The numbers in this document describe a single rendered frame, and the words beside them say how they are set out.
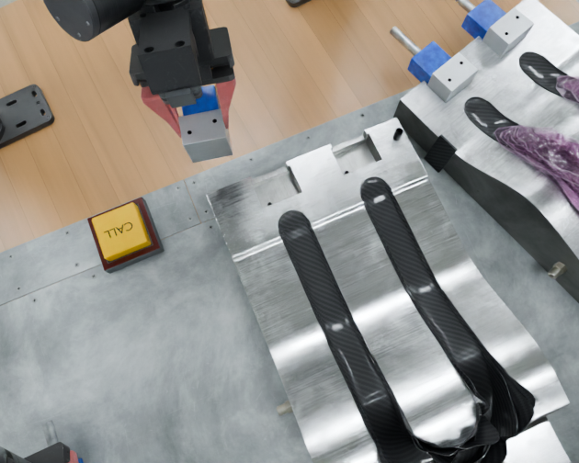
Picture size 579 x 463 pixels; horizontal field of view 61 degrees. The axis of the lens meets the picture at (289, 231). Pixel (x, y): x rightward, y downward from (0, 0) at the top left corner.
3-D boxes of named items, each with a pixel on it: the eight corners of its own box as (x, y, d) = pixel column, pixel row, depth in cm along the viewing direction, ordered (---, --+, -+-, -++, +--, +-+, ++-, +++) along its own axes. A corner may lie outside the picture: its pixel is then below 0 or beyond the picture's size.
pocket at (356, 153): (326, 156, 65) (328, 143, 61) (362, 141, 65) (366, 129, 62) (340, 186, 64) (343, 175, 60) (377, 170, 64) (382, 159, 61)
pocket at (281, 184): (251, 186, 64) (248, 176, 60) (288, 171, 64) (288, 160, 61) (264, 217, 63) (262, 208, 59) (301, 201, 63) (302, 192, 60)
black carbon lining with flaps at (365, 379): (270, 223, 61) (266, 198, 52) (387, 175, 62) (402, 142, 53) (395, 509, 52) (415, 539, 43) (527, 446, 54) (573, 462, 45)
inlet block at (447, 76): (376, 50, 72) (382, 27, 67) (401, 31, 73) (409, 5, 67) (440, 112, 69) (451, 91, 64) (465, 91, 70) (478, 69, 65)
